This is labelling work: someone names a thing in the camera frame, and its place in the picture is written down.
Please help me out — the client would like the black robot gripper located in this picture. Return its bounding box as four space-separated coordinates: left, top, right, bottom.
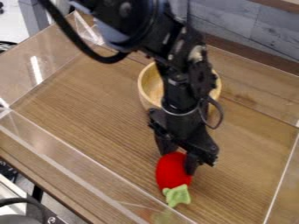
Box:
148 107 221 176

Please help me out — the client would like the red plush fruit green leaf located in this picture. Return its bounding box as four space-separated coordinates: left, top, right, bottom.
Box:
155 152 193 207

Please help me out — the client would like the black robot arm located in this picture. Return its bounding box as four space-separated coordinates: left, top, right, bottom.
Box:
38 0 221 175

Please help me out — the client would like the wooden bowl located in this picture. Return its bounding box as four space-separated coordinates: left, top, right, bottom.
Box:
138 62 222 112

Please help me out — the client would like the black device lower left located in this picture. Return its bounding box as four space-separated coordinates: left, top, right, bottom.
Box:
0 198 68 224

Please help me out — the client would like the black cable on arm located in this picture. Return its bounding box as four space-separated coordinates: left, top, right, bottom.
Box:
198 95 226 130

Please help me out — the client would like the clear acrylic tray enclosure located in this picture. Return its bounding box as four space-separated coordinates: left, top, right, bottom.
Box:
0 26 299 224

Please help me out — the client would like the grey post upper left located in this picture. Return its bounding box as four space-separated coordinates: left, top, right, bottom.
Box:
18 0 50 36

